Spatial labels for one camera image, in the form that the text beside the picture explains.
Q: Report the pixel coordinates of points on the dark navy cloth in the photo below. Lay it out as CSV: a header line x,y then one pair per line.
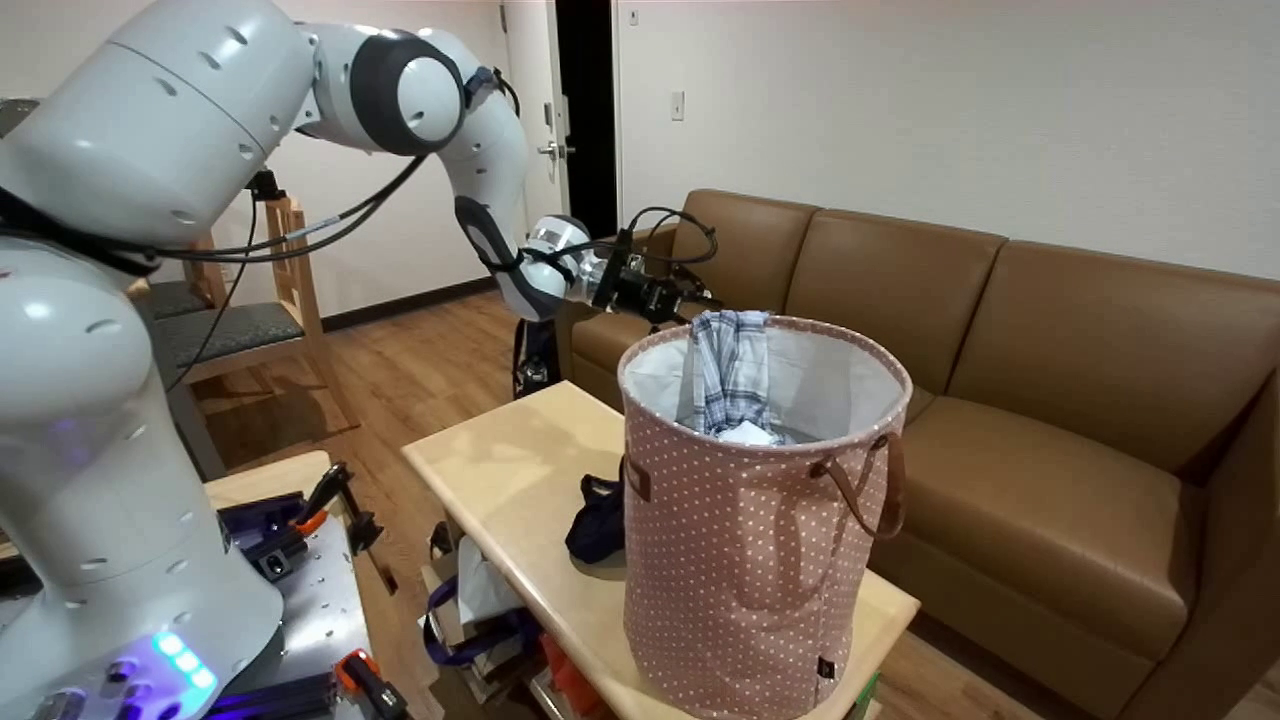
x,y
596,529

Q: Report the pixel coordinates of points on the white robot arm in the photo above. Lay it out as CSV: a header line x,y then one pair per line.
x,y
127,166

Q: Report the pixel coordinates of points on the brown leather sofa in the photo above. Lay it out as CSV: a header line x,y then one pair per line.
x,y
1094,441

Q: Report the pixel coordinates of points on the wooden stool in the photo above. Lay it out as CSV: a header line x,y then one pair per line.
x,y
197,316

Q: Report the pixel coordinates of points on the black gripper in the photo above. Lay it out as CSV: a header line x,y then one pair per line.
x,y
641,275

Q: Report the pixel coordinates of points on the pink polka dot laundry bin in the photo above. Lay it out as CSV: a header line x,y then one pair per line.
x,y
742,567

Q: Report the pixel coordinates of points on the purple handled tote bag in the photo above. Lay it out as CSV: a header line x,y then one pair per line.
x,y
473,618

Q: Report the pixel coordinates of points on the blue plaid pajama pants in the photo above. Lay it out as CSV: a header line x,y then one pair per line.
x,y
725,382

